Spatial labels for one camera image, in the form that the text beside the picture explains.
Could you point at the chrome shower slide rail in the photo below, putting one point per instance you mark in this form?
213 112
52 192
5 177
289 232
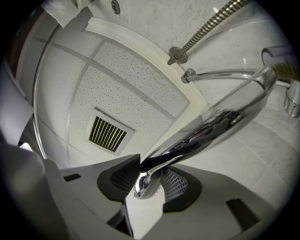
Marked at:
211 75

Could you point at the chrome wall outlet flange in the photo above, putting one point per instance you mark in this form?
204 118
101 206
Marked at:
174 52

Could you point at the chrome oval wall fitting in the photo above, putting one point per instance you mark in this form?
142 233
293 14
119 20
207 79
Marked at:
115 6

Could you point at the ceiling vent grille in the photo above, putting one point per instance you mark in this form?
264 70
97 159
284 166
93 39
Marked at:
107 134

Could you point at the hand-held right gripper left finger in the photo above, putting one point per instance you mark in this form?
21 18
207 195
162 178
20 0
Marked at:
89 187

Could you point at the curved chrome curtain rod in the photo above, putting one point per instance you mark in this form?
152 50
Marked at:
35 93

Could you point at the chrome shower head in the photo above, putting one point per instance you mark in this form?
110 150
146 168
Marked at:
222 117

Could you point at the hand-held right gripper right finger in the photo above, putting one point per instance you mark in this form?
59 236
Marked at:
211 199

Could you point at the white hanging towel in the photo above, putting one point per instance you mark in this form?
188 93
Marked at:
63 11

